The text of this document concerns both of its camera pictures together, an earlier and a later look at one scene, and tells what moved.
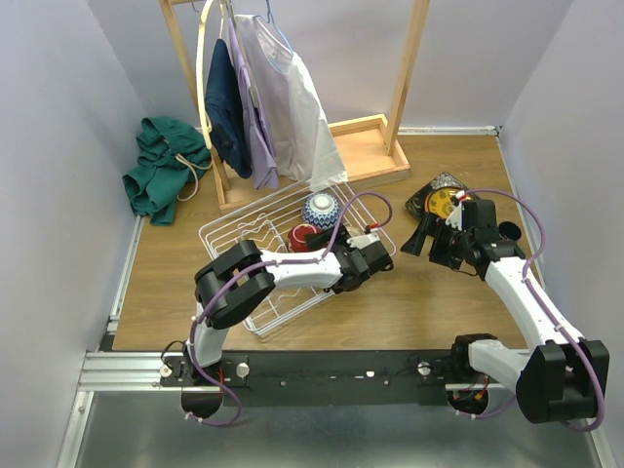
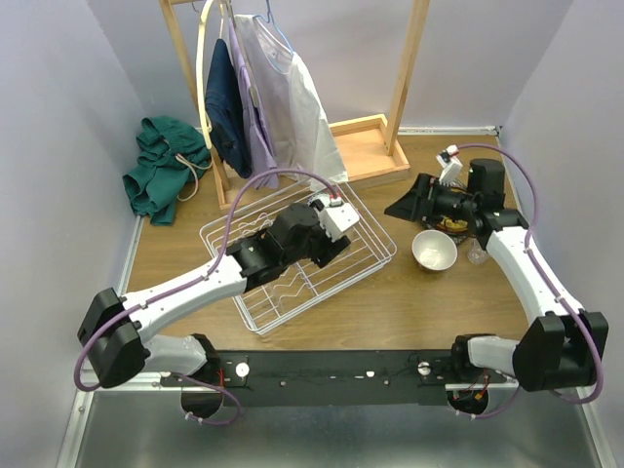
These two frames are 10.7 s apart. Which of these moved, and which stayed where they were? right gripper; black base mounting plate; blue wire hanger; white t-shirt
Moved: right gripper
Stayed: white t-shirt; black base mounting plate; blue wire hanger
